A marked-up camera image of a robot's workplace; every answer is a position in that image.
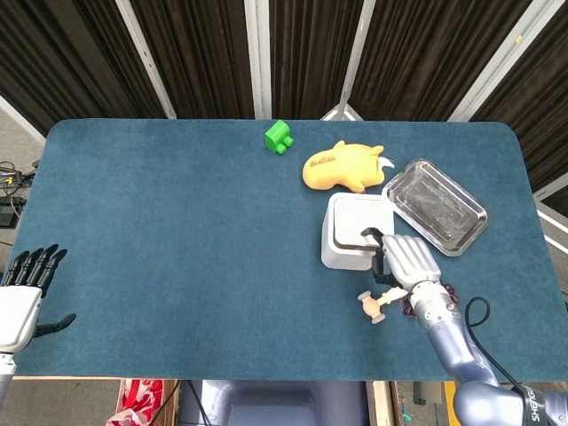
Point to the rectangular metal tray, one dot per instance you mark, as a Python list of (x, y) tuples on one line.
[(435, 208)]

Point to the white frame post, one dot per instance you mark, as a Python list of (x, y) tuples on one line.
[(359, 44), (147, 62), (258, 57), (501, 53), (552, 222)]

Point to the teal blue felt-covered table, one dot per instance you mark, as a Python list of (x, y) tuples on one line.
[(177, 266)]

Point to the dark brown curtain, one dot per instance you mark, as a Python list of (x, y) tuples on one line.
[(199, 53)]

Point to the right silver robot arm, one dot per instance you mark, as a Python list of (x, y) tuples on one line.
[(452, 346)]

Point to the black floor device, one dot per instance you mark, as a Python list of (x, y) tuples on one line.
[(10, 213)]

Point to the white trash bin lid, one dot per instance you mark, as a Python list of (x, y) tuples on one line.
[(346, 255)]

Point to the red white plastic bag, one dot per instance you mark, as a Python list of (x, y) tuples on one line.
[(142, 399)]

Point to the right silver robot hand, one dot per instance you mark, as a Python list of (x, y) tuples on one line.
[(410, 259)]

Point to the green toy block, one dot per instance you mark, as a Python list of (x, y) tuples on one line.
[(275, 137)]

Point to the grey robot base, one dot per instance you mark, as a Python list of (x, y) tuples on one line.
[(275, 404)]

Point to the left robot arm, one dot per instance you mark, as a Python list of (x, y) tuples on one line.
[(4, 373)]

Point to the cream toy hammer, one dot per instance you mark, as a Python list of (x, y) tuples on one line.
[(373, 306)]

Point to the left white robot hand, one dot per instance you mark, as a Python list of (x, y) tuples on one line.
[(18, 310)]

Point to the yellow plush toy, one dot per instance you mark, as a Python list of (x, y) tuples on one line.
[(337, 168)]

